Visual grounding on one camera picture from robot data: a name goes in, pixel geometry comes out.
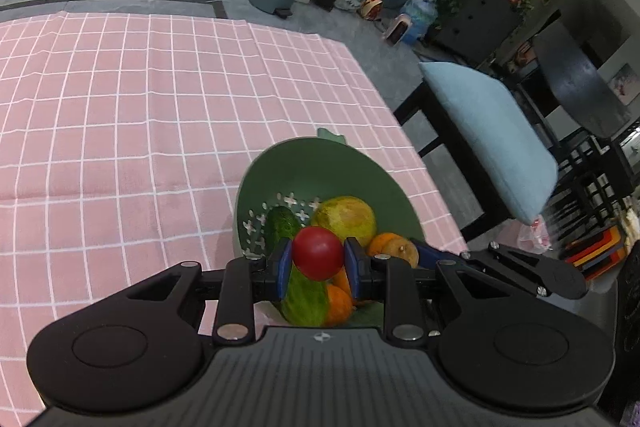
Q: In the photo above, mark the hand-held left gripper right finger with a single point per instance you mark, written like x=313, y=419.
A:
x=352, y=268

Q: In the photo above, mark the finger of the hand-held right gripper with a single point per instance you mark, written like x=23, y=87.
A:
x=525, y=269

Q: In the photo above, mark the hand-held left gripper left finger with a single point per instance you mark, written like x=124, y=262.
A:
x=285, y=269

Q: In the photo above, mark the orange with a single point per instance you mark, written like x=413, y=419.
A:
x=341, y=281
x=381, y=243
x=337, y=307

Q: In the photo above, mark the red tomato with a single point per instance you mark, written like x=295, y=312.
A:
x=318, y=253

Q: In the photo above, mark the green cucumber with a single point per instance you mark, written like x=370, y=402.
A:
x=307, y=302

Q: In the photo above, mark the yellow-green pear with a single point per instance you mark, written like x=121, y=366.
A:
x=345, y=217

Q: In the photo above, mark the brown longan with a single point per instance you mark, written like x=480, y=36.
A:
x=405, y=253

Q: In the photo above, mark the green colander bowl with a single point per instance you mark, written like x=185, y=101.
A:
x=300, y=172

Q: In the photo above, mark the stack of colourful books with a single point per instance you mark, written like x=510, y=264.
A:
x=597, y=252

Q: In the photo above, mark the light blue seat cushion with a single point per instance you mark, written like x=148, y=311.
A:
x=490, y=132

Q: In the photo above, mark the light blue cushioned bench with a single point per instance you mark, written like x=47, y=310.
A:
x=425, y=107

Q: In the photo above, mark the black round-back chair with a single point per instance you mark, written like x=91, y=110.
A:
x=580, y=87

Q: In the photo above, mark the pink checked tablecloth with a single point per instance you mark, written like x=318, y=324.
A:
x=100, y=132

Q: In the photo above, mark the small white heater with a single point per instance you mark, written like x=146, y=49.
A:
x=397, y=31

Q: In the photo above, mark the blue water jug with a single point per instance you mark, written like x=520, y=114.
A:
x=424, y=14

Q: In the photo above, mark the orange shopping bag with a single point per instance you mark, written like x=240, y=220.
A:
x=372, y=4

